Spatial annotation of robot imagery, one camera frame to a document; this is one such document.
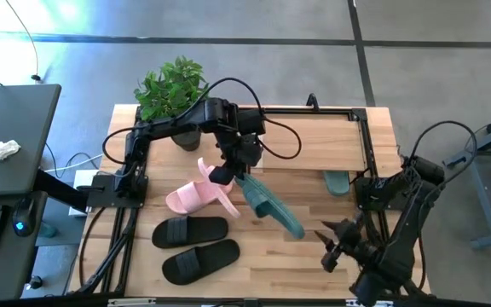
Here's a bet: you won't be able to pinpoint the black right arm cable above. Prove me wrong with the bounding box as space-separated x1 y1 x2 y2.
409 119 479 201

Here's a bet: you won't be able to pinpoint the black left base cable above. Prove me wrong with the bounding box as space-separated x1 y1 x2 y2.
101 126 141 166

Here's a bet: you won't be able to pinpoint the wooden shelf with black frame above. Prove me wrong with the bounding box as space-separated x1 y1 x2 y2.
236 105 379 181

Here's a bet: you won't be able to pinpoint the white power box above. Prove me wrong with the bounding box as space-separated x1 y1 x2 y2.
67 169 101 217

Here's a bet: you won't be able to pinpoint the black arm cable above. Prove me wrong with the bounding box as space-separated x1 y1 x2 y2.
409 119 479 201
172 76 303 161

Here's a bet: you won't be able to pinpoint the teal rubber slide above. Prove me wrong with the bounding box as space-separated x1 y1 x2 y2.
322 170 351 198
232 171 307 240

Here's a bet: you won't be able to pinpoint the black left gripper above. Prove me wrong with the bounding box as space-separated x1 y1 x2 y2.
208 131 265 186

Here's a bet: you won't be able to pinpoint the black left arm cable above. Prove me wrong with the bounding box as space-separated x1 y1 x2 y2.
172 76 303 161

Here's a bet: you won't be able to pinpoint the pink rubber slide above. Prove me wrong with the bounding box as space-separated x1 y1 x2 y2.
165 178 234 216
196 156 242 220

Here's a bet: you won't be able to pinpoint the dark grey desk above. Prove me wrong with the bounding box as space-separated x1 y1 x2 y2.
0 83 62 302

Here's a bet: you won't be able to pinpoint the black computer mouse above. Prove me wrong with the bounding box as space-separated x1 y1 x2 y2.
11 196 38 238

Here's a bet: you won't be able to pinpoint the grey side table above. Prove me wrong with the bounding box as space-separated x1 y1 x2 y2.
443 106 491 251

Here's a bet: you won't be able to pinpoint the black round knob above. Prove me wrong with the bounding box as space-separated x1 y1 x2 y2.
25 275 44 292

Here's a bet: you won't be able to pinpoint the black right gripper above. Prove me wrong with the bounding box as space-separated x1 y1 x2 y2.
314 211 374 274

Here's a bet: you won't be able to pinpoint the black rubber slide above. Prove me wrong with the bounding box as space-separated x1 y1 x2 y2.
151 215 230 250
160 238 241 287

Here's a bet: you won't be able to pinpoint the white cable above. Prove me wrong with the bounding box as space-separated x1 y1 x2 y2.
43 152 104 174

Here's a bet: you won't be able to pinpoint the crumpled white tissue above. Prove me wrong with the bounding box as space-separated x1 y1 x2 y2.
0 139 22 165

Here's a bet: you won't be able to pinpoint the green plant in black pot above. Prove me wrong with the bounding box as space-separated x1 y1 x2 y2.
133 55 211 153

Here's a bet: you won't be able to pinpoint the thin black cable with plug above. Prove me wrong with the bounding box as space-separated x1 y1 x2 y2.
3 0 43 83

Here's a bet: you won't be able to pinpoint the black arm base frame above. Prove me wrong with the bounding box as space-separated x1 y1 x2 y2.
74 173 149 296
354 178 434 299

